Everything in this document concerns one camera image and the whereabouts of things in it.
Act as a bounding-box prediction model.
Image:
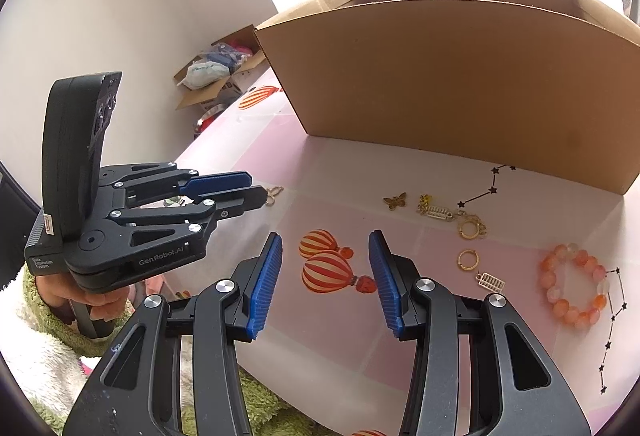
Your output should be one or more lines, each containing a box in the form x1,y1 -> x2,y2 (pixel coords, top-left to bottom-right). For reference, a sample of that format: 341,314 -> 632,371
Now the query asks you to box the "green white fluffy robe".
235,363 -> 321,436

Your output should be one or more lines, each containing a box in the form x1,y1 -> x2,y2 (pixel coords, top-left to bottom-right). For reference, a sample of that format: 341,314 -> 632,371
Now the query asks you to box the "gold hoop earring with charm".
455,211 -> 488,239

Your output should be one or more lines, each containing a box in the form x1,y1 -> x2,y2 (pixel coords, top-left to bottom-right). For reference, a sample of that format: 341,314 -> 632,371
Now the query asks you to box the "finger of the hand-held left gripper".
100,162 -> 253,206
110,186 -> 268,234

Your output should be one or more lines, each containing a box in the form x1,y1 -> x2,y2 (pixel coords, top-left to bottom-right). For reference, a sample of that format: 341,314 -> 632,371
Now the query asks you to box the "person's left hand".
37,269 -> 135,322

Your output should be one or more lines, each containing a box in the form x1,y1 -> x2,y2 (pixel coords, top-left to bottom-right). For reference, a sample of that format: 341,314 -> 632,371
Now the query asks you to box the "small open cardboard box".
173,24 -> 268,112

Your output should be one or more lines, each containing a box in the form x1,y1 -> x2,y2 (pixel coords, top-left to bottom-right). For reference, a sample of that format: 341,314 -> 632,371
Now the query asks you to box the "orange bead bracelet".
539,242 -> 612,329

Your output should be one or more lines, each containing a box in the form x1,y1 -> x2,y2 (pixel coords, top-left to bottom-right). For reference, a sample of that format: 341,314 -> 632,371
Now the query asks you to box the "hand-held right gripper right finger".
368,230 -> 591,436

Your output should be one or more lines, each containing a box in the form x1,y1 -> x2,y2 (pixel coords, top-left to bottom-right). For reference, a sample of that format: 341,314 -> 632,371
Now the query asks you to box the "gold abacus charm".
475,271 -> 507,291

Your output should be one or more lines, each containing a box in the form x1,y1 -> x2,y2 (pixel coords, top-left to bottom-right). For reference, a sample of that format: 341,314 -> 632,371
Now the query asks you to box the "red round object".
194,104 -> 231,139

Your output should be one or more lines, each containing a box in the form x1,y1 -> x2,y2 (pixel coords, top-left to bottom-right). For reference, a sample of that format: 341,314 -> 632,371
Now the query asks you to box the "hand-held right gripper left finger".
62,232 -> 283,436

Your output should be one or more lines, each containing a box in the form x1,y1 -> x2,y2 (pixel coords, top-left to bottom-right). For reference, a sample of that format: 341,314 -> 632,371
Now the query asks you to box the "large cardboard box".
253,0 -> 640,195

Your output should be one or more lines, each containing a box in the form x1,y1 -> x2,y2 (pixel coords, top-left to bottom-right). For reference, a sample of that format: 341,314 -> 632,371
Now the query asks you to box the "white tied bag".
185,59 -> 231,90

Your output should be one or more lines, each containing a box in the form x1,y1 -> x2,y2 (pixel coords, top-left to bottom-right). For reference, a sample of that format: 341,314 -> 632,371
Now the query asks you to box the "small gold earring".
417,193 -> 456,221

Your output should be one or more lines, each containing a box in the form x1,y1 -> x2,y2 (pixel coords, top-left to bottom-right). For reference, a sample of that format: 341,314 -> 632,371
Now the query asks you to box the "person's left forearm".
0,263 -> 116,417

